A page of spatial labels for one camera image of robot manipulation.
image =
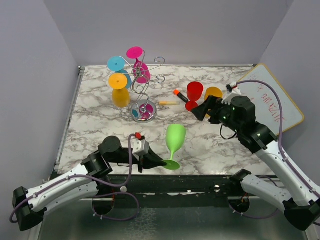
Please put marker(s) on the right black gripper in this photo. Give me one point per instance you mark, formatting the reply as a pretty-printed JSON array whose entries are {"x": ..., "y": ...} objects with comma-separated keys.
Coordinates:
[{"x": 213, "y": 102}]

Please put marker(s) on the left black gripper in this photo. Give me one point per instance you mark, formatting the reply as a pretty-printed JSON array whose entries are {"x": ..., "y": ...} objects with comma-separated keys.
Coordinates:
[{"x": 149, "y": 161}]

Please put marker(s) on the red wine glass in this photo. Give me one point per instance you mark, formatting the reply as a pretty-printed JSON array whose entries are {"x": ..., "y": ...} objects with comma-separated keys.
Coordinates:
[{"x": 194, "y": 92}]

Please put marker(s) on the yellow wine glass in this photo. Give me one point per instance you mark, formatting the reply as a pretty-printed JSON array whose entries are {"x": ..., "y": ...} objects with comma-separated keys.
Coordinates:
[
  {"x": 213, "y": 91},
  {"x": 120, "y": 94}
]

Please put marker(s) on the green wine glass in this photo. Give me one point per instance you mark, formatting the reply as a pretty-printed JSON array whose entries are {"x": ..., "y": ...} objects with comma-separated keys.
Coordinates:
[{"x": 175, "y": 138}]

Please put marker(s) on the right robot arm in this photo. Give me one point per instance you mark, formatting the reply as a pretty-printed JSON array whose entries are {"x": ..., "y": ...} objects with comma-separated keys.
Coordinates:
[{"x": 300, "y": 200}]

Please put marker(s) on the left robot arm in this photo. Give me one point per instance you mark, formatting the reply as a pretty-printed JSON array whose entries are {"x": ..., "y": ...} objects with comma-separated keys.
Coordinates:
[{"x": 85, "y": 180}]

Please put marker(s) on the chrome wine glass rack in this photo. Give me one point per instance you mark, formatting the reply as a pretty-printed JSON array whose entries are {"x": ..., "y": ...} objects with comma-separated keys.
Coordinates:
[{"x": 143, "y": 110}]

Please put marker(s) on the pink wine glass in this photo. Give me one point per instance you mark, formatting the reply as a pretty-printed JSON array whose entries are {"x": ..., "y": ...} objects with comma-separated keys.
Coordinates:
[{"x": 137, "y": 53}]

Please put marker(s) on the blue wine glass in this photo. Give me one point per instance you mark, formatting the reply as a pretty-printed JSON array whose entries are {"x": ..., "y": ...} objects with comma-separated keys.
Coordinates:
[{"x": 116, "y": 64}]

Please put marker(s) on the orange black highlighter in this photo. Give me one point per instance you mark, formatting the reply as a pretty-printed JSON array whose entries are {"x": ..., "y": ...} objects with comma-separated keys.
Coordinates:
[{"x": 181, "y": 96}]

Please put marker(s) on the pale yellow marker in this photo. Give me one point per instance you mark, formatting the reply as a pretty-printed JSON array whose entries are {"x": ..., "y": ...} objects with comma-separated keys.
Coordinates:
[{"x": 168, "y": 103}]

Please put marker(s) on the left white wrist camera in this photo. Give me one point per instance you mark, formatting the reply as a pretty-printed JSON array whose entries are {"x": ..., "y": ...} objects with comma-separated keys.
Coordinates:
[{"x": 141, "y": 146}]

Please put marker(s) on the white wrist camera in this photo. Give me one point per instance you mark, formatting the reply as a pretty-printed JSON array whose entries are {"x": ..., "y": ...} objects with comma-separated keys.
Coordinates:
[
  {"x": 141, "y": 146},
  {"x": 231, "y": 91}
]

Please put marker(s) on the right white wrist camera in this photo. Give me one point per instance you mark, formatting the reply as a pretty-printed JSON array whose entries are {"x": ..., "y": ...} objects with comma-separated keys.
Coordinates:
[{"x": 231, "y": 91}]

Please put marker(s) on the whiteboard with yellow frame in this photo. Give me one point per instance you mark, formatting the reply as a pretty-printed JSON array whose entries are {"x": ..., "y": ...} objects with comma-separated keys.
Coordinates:
[{"x": 272, "y": 102}]

